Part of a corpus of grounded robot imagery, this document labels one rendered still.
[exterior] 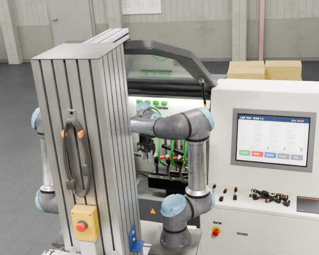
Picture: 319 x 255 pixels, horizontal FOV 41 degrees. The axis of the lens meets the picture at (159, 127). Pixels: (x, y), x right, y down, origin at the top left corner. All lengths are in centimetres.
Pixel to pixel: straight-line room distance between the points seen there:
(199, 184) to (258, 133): 70
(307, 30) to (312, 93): 699
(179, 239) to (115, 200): 54
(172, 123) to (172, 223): 48
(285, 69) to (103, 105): 614
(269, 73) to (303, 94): 493
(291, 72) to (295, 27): 218
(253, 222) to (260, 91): 75
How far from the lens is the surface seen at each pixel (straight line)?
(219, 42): 956
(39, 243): 407
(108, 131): 149
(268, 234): 254
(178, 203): 197
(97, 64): 141
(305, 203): 254
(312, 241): 254
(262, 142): 257
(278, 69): 742
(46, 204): 220
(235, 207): 248
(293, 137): 256
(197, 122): 183
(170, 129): 180
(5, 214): 462
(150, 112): 221
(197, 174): 196
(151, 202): 262
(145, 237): 279
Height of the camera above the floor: 233
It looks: 22 degrees down
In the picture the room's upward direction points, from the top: 4 degrees counter-clockwise
